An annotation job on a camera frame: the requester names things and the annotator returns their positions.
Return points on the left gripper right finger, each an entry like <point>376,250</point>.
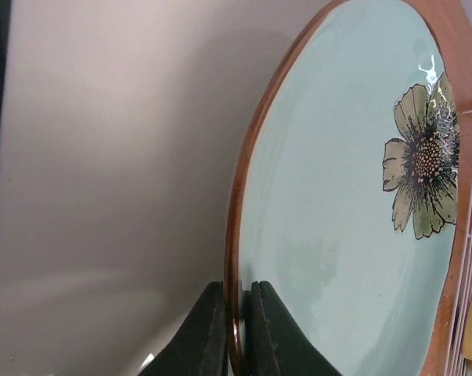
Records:
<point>276,345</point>

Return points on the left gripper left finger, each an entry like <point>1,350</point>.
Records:
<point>199,347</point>

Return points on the green flower plate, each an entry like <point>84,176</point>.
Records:
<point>346,191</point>

